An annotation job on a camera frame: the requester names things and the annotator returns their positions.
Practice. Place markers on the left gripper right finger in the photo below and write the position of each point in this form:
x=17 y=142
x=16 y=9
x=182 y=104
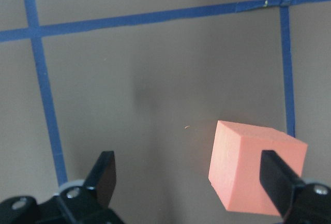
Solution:
x=280 y=182

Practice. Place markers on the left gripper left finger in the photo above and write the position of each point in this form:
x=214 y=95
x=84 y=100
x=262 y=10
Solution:
x=101 y=180

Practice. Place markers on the orange foam cube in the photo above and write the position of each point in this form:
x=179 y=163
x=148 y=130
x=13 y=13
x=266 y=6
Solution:
x=235 y=164

